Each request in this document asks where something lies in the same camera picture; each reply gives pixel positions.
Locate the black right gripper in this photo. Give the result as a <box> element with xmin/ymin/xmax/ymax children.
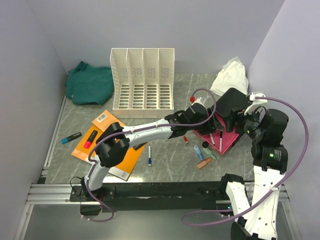
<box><xmin>221</xmin><ymin>103</ymin><xmax>264</xmax><ymax>139</ymax></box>

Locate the black cap whiteboard marker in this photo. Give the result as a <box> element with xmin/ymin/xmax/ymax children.
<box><xmin>219</xmin><ymin>130</ymin><xmax>223</xmax><ymax>153</ymax></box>

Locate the red cap whiteboard marker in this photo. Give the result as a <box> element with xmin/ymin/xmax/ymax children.
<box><xmin>183</xmin><ymin>135</ymin><xmax>189</xmax><ymax>144</ymax></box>

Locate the blue cap whiteboard marker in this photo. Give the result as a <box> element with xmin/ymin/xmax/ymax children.
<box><xmin>148</xmin><ymin>145</ymin><xmax>152</xmax><ymax>167</ymax></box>

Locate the pink cap highlighter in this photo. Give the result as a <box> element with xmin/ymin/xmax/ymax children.
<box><xmin>83</xmin><ymin>130</ymin><xmax>98</xmax><ymax>149</ymax></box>

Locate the blue cap highlighter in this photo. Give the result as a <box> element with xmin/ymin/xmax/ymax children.
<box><xmin>60</xmin><ymin>132</ymin><xmax>82</xmax><ymax>145</ymax></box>

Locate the black drawer organizer box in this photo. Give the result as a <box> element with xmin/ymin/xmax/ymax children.
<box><xmin>215</xmin><ymin>87</ymin><xmax>250</xmax><ymax>133</ymax></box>

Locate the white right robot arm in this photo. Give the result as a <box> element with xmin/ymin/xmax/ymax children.
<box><xmin>219</xmin><ymin>108</ymin><xmax>289</xmax><ymax>240</ymax></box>

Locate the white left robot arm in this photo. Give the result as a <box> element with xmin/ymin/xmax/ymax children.
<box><xmin>80</xmin><ymin>103</ymin><xmax>216</xmax><ymax>201</ymax></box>

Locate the blue clip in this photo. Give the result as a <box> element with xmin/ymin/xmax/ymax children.
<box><xmin>193</xmin><ymin>145</ymin><xmax>204</xmax><ymax>162</ymax></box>

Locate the green clip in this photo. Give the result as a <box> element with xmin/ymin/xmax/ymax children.
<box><xmin>202</xmin><ymin>147</ymin><xmax>217</xmax><ymax>160</ymax></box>

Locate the white crumpled paper bag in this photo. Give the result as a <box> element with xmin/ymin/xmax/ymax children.
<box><xmin>210</xmin><ymin>57</ymin><xmax>249</xmax><ymax>96</ymax></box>

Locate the orange clip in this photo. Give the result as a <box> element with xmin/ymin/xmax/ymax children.
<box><xmin>197</xmin><ymin>157</ymin><xmax>213</xmax><ymax>170</ymax></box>

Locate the white file organizer rack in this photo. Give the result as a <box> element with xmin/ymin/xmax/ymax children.
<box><xmin>110</xmin><ymin>48</ymin><xmax>175</xmax><ymax>119</ymax></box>

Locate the orange cap highlighter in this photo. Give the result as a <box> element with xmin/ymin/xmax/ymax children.
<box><xmin>133</xmin><ymin>143</ymin><xmax>146</xmax><ymax>151</ymax></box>

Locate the orange notebook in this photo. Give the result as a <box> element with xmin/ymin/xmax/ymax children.
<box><xmin>71</xmin><ymin>124</ymin><xmax>145</xmax><ymax>181</ymax></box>

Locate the small orange booklet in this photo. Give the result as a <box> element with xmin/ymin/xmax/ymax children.
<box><xmin>92</xmin><ymin>110</ymin><xmax>125</xmax><ymax>132</ymax></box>

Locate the green cloth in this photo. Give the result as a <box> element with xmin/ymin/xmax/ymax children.
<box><xmin>65</xmin><ymin>61</ymin><xmax>114</xmax><ymax>106</ymax></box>

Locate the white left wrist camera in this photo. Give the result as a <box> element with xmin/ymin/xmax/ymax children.
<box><xmin>190</xmin><ymin>96</ymin><xmax>208</xmax><ymax>106</ymax></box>

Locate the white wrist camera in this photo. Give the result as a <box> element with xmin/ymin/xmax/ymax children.
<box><xmin>244</xmin><ymin>91</ymin><xmax>268</xmax><ymax>116</ymax></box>
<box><xmin>190</xmin><ymin>96</ymin><xmax>208</xmax><ymax>106</ymax></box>

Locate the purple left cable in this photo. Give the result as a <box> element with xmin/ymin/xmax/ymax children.
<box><xmin>82</xmin><ymin>88</ymin><xmax>217</xmax><ymax>223</ymax></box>

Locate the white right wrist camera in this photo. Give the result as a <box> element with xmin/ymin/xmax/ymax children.
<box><xmin>244</xmin><ymin>91</ymin><xmax>268</xmax><ymax>116</ymax></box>

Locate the black base frame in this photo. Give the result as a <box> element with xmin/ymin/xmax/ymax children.
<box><xmin>68</xmin><ymin>174</ymin><xmax>251</xmax><ymax>216</ymax></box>

